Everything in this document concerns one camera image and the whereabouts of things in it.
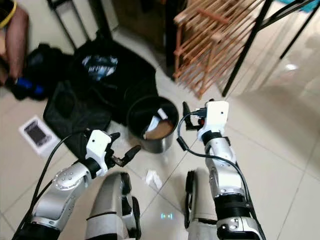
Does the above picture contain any round metal rubbish bin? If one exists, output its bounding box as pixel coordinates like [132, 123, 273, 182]
[126, 95, 180, 154]

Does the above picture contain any white printed leaflet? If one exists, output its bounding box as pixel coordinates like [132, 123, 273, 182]
[18, 116, 60, 155]

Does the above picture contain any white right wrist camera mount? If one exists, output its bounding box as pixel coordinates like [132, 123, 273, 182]
[198, 100, 230, 141]

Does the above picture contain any black telescopic luggage handle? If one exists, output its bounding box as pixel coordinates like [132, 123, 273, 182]
[47, 0, 88, 51]

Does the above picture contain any grey left robot leg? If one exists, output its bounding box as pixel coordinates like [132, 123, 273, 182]
[85, 171, 142, 240]

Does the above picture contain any wooden slatted rack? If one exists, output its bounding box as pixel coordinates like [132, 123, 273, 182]
[172, 0, 271, 99]

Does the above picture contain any black backpack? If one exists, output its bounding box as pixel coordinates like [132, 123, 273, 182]
[5, 44, 76, 100]

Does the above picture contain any crumpled white tissue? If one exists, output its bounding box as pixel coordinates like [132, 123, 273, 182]
[144, 169, 163, 191]

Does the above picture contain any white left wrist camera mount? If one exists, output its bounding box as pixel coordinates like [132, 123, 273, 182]
[86, 130, 113, 176]

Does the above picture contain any grey robot leg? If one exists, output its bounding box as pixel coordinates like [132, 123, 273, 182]
[184, 167, 221, 240]
[85, 171, 142, 240]

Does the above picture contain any white paper scrap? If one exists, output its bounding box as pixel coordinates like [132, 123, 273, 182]
[145, 107, 168, 133]

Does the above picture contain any brown cardboard piece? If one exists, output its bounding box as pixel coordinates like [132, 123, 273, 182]
[144, 120, 176, 140]

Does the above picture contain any teal floor mat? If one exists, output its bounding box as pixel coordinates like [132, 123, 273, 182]
[277, 0, 320, 7]

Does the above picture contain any grey right robot leg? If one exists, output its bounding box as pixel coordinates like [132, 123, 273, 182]
[184, 167, 221, 240]

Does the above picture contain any dark wooden desk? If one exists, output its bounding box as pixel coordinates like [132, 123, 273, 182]
[97, 0, 186, 76]

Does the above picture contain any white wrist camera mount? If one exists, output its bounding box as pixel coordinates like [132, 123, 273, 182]
[86, 130, 113, 176]
[198, 100, 230, 141]

